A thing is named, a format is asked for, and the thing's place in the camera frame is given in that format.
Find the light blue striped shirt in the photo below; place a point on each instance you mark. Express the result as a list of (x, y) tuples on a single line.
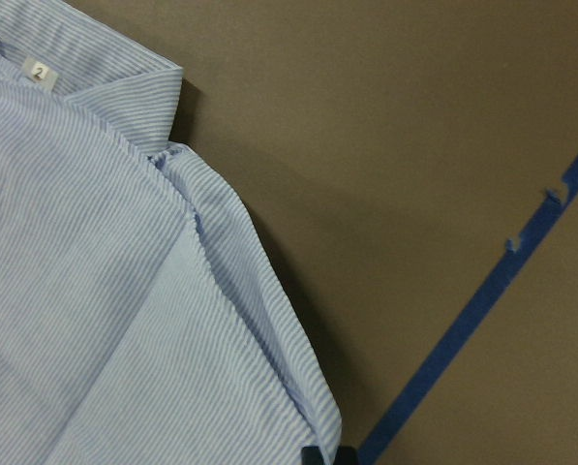
[(141, 321)]

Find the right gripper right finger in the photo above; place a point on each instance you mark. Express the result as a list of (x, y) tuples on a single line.
[(346, 455)]

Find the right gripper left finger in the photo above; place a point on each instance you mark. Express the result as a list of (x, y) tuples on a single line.
[(311, 455)]

